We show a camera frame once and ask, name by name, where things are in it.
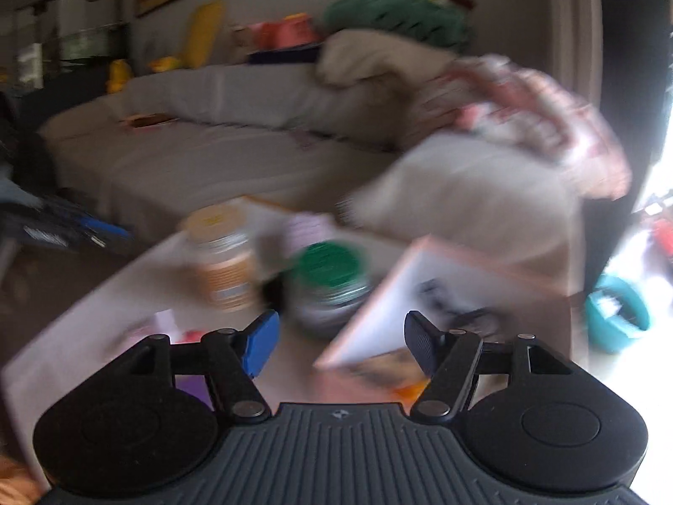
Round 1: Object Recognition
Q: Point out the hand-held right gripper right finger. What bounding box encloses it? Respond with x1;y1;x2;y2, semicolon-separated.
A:
404;311;571;424

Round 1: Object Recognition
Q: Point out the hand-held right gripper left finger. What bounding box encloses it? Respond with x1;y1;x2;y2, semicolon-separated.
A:
125;310;281;423

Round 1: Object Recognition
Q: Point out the white board with pink edge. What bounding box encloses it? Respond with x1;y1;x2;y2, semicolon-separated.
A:
314;236;571;374

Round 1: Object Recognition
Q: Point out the jar with green lid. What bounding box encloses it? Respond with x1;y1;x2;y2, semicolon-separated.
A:
289;242;374;340

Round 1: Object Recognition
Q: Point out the jar with cream lid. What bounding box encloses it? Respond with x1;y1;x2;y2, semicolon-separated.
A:
181;205;264;312

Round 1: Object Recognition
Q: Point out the white paper card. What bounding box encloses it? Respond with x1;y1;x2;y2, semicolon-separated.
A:
281;213;337;258

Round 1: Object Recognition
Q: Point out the beige cushion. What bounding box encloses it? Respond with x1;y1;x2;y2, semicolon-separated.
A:
350;134;582;269

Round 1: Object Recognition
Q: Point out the teal bucket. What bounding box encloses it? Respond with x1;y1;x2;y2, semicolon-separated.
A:
585;274;653;354

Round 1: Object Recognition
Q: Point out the grey sofa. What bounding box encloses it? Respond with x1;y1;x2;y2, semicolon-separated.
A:
39;60;584;279

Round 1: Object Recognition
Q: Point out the blue and black bag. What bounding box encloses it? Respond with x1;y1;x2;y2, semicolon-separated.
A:
0;189;132;258

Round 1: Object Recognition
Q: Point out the small book on sofa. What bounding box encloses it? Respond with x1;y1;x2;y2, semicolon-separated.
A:
122;113;174;130

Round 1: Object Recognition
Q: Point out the pink patterned blanket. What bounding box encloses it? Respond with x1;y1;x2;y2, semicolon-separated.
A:
421;55;632;201

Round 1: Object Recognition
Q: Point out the beige folded blanket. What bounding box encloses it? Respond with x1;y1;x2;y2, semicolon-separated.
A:
315;29;458;90

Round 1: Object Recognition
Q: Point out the yellow plush toy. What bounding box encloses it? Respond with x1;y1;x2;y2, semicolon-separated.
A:
105;59;132;93

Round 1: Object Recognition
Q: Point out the pink and orange toy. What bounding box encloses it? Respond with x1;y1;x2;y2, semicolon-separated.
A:
247;15;319;53

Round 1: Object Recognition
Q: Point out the yellow cushion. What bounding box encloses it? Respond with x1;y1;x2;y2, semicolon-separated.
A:
181;1;227;70

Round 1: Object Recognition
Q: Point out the green cushion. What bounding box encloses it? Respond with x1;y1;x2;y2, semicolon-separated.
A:
322;0;474;53

